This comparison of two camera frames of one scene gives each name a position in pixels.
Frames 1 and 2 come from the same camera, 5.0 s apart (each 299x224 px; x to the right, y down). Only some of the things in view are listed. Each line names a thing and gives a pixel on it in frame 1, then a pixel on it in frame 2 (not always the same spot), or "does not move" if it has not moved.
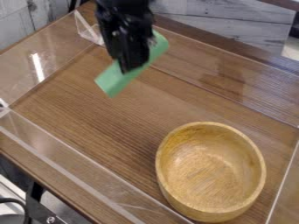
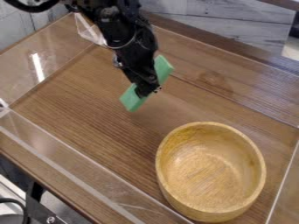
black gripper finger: (128, 45) -> (145, 78)
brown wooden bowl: (210, 171) does not move
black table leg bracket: (38, 213) does not move
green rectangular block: (113, 80) -> (130, 100)
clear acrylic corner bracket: (88, 31) does not move
